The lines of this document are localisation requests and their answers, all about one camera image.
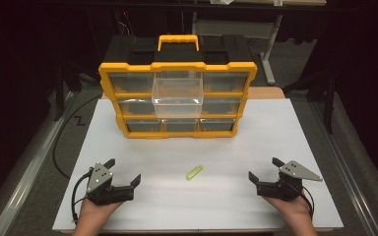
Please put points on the white table mat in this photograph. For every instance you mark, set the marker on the white table mat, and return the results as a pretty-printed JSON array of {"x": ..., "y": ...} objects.
[{"x": 193, "y": 203}]

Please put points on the grey metal stand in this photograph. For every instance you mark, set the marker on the grey metal stand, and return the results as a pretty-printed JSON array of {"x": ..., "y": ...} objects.
[{"x": 269, "y": 62}]

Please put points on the person's right hand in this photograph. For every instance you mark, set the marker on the person's right hand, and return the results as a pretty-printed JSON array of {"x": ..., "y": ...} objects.
[{"x": 290, "y": 209}]

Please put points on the set of closed clear drawers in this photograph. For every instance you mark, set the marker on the set of closed clear drawers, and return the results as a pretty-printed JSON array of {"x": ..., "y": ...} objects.
[{"x": 131, "y": 82}]

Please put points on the small light green stick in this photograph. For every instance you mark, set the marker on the small light green stick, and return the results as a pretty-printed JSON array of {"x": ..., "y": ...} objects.
[{"x": 195, "y": 172}]

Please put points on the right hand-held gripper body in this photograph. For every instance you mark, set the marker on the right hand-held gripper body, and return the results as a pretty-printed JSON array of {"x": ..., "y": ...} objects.
[{"x": 287, "y": 190}]

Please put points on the aluminium floor rail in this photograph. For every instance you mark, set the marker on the aluminium floor rail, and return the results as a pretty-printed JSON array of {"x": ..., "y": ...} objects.
[
  {"x": 347, "y": 170},
  {"x": 29, "y": 170}
]

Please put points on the black tripod stand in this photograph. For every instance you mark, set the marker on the black tripod stand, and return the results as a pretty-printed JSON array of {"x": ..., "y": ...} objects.
[
  {"x": 329, "y": 95},
  {"x": 60, "y": 85}
]

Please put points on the person's left hand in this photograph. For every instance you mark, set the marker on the person's left hand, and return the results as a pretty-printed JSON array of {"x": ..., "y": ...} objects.
[{"x": 95, "y": 211}]

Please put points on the pulled-out clear plastic drawer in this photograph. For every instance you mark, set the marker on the pulled-out clear plastic drawer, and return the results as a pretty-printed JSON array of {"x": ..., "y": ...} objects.
[{"x": 177, "y": 98}]

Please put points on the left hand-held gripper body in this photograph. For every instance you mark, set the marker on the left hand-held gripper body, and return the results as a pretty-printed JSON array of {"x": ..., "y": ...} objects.
[{"x": 103, "y": 193}]

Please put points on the yellow black organizer case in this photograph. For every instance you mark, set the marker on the yellow black organizer case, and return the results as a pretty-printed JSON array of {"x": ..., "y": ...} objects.
[{"x": 177, "y": 67}]

